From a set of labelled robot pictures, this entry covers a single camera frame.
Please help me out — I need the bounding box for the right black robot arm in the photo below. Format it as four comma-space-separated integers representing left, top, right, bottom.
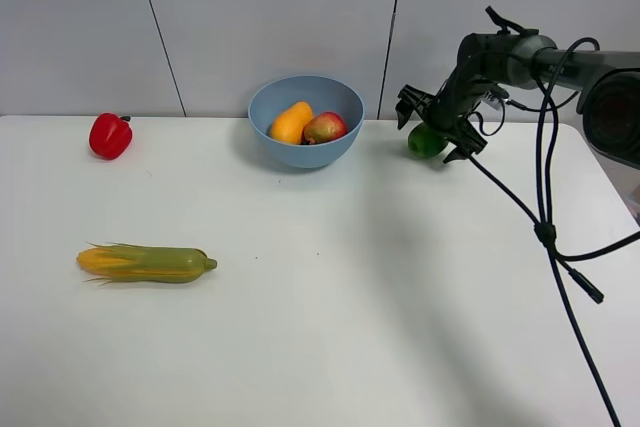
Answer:
396, 7, 639, 167

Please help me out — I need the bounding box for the corn cob with husk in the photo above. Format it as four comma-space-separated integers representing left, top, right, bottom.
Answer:
76, 243, 218, 284

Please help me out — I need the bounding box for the red pomegranate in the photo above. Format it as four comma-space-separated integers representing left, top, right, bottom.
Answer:
302, 112, 348, 145

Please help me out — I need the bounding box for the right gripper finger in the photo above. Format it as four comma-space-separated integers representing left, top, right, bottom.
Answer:
395, 84, 435, 130
443, 119, 486, 164

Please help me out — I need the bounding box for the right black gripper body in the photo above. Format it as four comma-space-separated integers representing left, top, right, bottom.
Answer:
424, 59, 505, 140

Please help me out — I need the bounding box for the yellow mango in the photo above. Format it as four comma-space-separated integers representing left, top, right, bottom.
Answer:
269, 101, 314, 145

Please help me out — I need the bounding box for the green lime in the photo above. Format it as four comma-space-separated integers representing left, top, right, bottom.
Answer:
407, 123, 448, 159

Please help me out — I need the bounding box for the red bell pepper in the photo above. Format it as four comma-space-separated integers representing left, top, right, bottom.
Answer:
89, 113, 133, 160

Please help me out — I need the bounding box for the right black cable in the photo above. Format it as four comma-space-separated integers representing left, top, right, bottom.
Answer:
439, 36, 640, 427

